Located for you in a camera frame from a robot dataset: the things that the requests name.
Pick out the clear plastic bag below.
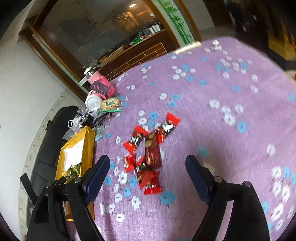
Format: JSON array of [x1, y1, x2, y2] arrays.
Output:
[[62, 113, 89, 141]]

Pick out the purple floral tablecloth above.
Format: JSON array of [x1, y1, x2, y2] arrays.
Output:
[[94, 37, 295, 240]]

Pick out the cream remote control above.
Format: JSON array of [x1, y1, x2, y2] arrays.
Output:
[[173, 41, 201, 55]]

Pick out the pink sleeved glass bottle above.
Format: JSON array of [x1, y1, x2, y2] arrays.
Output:
[[84, 67, 116, 99]]

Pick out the blue card pouch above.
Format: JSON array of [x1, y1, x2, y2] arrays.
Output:
[[95, 126, 104, 142]]

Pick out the red black candy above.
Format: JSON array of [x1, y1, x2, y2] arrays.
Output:
[[156, 113, 180, 144], [122, 126, 148, 155]]

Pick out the yellow taped white box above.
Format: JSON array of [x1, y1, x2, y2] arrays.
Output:
[[55, 126, 96, 222]]

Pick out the red cartoon candy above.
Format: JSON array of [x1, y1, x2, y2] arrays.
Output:
[[124, 154, 135, 173], [144, 171, 163, 195]]

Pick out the round biscuit green pack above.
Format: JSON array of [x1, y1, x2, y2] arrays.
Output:
[[99, 98, 121, 113]]

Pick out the white round lidded container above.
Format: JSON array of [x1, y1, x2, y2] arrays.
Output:
[[85, 90, 102, 111]]

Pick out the eyeglasses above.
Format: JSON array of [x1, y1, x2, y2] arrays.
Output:
[[90, 113, 115, 128]]

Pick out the dark red chocolate bar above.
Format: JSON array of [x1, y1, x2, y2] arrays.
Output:
[[145, 132, 162, 169], [134, 156, 154, 189]]

